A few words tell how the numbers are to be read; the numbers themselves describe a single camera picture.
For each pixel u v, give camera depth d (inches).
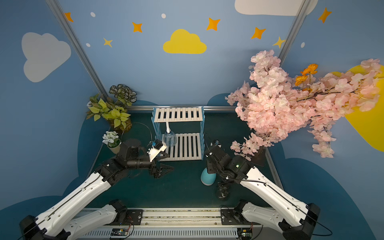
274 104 21.0
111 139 35.5
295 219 15.2
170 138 41.1
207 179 31.3
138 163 23.0
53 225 15.3
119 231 28.3
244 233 28.3
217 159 20.5
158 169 23.4
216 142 25.2
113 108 39.5
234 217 26.0
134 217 29.0
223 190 29.0
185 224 28.9
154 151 23.4
